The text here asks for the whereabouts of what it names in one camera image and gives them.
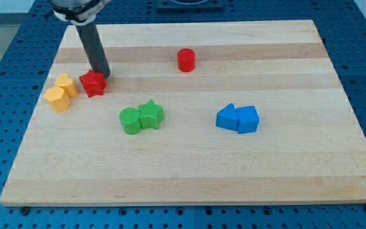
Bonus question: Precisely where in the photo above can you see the robot wrist flange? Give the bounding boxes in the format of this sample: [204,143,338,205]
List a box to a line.
[50,0,111,25]

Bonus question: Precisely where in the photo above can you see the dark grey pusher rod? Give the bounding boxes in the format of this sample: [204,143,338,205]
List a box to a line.
[76,22,111,78]

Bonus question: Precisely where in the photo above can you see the red cylinder block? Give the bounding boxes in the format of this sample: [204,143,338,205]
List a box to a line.
[177,48,195,73]

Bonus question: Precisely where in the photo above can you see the red star block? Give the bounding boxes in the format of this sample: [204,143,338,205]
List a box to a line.
[79,70,107,97]

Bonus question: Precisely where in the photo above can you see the green star block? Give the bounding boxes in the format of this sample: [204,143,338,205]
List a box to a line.
[138,100,164,129]

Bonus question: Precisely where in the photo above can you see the yellow heart block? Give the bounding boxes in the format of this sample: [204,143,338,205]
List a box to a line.
[55,73,79,97]

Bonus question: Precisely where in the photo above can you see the yellow hexagon block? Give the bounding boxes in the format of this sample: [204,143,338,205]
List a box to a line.
[44,86,71,113]

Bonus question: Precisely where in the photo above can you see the green cylinder block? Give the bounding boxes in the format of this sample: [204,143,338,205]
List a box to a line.
[119,108,142,135]

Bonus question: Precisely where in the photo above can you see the wooden board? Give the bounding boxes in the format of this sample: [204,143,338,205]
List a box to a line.
[0,20,366,207]

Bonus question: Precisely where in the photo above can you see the blue triangle block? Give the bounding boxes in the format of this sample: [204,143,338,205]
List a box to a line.
[215,103,239,131]

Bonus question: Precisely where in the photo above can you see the blue cube block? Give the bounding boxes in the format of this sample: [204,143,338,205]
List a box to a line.
[236,106,259,134]

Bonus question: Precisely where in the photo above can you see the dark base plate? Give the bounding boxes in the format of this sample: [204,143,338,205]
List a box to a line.
[155,0,224,12]

